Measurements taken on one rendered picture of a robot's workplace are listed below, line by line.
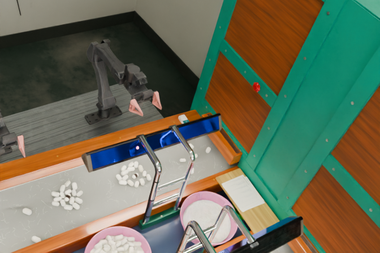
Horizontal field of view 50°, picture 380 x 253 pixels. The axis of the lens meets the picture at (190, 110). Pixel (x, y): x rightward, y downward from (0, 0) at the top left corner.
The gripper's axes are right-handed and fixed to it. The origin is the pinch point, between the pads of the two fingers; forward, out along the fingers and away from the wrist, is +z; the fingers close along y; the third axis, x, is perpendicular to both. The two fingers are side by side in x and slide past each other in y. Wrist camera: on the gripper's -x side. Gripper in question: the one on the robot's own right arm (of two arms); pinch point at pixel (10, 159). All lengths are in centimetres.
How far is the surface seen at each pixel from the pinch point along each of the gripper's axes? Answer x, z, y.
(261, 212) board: 29, 55, 92
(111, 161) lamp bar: 0.7, 16.2, 31.7
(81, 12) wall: 88, -195, 124
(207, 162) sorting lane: 33, 18, 88
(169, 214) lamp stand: 35, 33, 56
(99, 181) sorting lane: 33.2, 3.7, 35.4
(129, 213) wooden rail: 30, 25, 38
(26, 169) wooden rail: 30.9, -15.2, 9.6
